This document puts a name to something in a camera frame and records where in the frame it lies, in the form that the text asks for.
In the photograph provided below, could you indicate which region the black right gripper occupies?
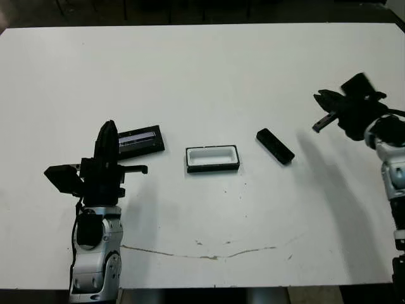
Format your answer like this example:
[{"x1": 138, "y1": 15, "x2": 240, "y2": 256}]
[{"x1": 311, "y1": 90, "x2": 393, "y2": 140}]

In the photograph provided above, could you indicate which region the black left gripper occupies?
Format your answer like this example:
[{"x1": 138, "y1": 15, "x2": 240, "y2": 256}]
[{"x1": 71, "y1": 120, "x2": 149, "y2": 206}]

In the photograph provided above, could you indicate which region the black box lid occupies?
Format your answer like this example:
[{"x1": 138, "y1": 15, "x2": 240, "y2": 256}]
[{"x1": 117, "y1": 125, "x2": 167, "y2": 160}]

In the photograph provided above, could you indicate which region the slim black camera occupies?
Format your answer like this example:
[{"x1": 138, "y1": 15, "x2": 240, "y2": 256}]
[{"x1": 255, "y1": 127, "x2": 296, "y2": 167}]

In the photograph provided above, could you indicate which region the black box white inlay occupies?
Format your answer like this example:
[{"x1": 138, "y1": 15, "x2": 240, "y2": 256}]
[{"x1": 185, "y1": 144, "x2": 240, "y2": 174}]

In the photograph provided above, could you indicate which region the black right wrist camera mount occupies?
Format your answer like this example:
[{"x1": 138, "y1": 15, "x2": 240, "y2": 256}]
[{"x1": 340, "y1": 72, "x2": 378, "y2": 96}]

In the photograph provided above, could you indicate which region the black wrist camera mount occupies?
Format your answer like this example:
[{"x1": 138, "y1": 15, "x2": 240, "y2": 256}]
[
  {"x1": 43, "y1": 164, "x2": 85, "y2": 196},
  {"x1": 340, "y1": 72, "x2": 378, "y2": 96}
]

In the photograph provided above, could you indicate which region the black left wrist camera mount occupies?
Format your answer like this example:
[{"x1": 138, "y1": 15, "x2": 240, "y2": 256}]
[{"x1": 43, "y1": 164, "x2": 85, "y2": 196}]

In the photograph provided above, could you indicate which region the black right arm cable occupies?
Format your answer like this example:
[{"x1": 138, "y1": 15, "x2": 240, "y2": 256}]
[{"x1": 383, "y1": 106, "x2": 405, "y2": 118}]

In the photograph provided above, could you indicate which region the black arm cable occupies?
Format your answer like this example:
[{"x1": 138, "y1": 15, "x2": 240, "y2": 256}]
[
  {"x1": 383, "y1": 106, "x2": 405, "y2": 118},
  {"x1": 70, "y1": 202, "x2": 85, "y2": 288}
]

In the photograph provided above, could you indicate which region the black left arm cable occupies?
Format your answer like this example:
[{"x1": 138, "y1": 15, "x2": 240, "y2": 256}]
[{"x1": 70, "y1": 202, "x2": 85, "y2": 288}]

